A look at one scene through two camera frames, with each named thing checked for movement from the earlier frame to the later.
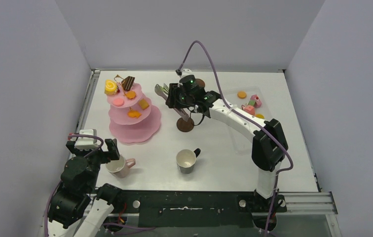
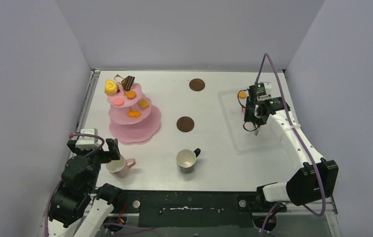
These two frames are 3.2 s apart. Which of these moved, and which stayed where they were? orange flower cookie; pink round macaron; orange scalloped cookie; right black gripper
Moved: right black gripper
Stayed: orange flower cookie; orange scalloped cookie; pink round macaron
